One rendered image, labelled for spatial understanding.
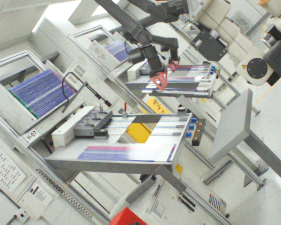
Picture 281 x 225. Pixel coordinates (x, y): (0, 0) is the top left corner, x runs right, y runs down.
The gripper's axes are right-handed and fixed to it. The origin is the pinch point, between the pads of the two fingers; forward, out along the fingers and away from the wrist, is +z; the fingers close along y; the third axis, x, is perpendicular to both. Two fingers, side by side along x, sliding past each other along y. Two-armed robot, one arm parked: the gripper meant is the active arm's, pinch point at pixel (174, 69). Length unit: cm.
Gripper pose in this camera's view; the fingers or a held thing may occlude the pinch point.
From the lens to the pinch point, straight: 270.2
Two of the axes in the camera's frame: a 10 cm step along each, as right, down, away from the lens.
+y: -3.1, 4.1, -8.6
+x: 9.5, 0.5, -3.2
